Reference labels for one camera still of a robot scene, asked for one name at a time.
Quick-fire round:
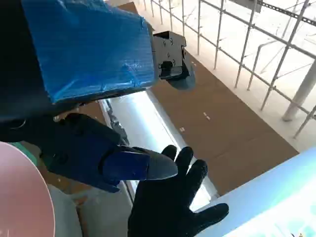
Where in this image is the robot right hand black glove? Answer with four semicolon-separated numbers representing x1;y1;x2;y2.
127;145;229;237

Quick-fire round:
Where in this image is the robot left hand blue tape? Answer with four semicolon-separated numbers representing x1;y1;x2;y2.
0;0;196;193

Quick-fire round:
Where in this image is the pink bowl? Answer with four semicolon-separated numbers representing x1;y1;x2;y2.
0;142;55;237

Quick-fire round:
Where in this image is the white desk panel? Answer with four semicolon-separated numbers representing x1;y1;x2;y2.
195;148;316;237

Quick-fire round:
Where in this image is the white metal rack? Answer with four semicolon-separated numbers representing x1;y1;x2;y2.
145;0;316;139

